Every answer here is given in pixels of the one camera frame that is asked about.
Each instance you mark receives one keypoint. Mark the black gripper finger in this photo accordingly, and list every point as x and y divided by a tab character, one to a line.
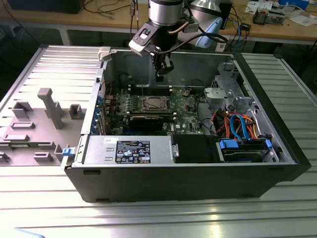
159	67
169	67

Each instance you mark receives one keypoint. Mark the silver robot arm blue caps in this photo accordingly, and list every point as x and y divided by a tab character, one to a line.
163	10

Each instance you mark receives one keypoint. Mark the black RAM slot bank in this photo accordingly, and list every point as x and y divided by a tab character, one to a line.
148	90

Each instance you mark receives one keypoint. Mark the black RAM stick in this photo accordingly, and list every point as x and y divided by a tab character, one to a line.
168	116

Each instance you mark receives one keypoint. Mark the green motherboard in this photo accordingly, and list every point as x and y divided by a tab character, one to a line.
183	119

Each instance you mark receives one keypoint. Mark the black graphics card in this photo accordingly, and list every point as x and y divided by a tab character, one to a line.
146	122

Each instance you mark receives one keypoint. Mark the silver drive cage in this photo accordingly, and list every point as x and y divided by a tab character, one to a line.
227	74

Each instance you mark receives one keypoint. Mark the black upright device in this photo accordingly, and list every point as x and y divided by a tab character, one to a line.
226	15

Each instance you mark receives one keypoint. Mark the small black adapter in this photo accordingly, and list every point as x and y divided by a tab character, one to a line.
246	26

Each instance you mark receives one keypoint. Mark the black label sticker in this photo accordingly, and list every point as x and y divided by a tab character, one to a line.
133	151

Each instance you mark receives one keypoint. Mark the wooden desk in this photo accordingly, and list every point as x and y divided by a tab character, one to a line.
74	18

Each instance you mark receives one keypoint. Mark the white printed papers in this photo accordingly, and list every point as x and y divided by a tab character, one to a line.
256	6

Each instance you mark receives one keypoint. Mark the finned metal heat sink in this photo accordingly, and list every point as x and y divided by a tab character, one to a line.
259	16

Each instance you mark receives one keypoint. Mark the hard disk in blue carrier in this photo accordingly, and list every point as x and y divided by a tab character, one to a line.
230	145

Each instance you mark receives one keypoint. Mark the silver power supply unit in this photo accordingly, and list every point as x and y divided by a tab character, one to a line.
99	148

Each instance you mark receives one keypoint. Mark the green circuit board box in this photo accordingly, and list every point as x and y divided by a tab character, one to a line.
276	17

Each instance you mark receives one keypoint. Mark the black open PC case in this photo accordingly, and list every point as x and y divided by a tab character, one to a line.
173	183

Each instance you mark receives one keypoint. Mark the blue case latch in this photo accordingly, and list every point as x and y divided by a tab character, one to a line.
67	152

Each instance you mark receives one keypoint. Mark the black box on desk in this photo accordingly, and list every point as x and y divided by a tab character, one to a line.
44	6

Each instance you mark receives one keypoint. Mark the grey parts rack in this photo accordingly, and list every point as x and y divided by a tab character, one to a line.
37	138

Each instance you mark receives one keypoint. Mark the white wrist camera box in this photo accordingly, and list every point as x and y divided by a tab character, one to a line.
138	45

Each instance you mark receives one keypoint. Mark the silver metal bracket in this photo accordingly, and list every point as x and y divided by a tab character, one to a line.
216	94

